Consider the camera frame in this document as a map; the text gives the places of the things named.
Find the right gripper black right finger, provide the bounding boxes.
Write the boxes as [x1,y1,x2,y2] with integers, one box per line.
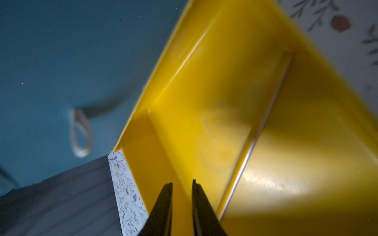
[192,180,227,236]

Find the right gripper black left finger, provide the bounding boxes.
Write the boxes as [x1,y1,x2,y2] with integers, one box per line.
[138,183,173,236]

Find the gold pencil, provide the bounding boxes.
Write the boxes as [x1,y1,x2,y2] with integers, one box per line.
[216,52,295,221]

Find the yellow bottom drawer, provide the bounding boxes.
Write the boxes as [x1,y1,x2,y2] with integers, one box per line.
[115,1,378,236]

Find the teal yellow drawer cabinet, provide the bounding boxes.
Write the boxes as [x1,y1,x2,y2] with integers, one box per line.
[1,1,187,194]

